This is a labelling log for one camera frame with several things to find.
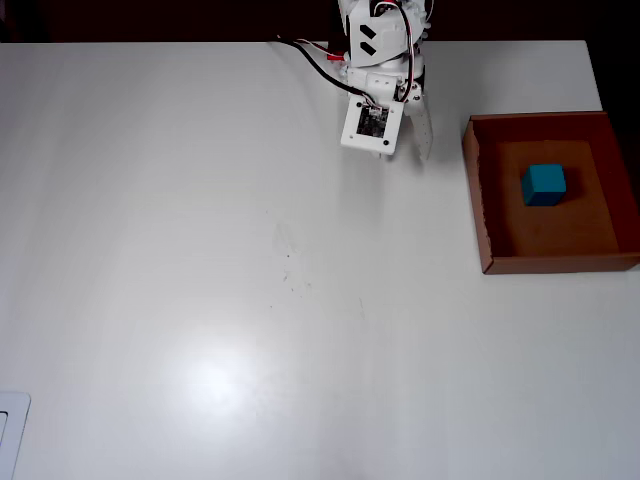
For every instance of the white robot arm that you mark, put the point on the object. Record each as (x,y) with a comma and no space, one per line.
(380,35)

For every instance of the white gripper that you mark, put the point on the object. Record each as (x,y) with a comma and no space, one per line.
(423,131)

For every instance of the blue cube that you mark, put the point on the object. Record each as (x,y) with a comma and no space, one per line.
(544,182)

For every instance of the brown cardboard box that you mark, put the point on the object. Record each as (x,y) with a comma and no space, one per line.
(550,235)

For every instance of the white flat device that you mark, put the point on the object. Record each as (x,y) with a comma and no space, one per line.
(17,425)

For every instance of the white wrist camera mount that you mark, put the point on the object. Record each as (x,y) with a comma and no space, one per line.
(372,125)

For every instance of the red base clamp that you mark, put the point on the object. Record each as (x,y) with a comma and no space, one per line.
(336,57)

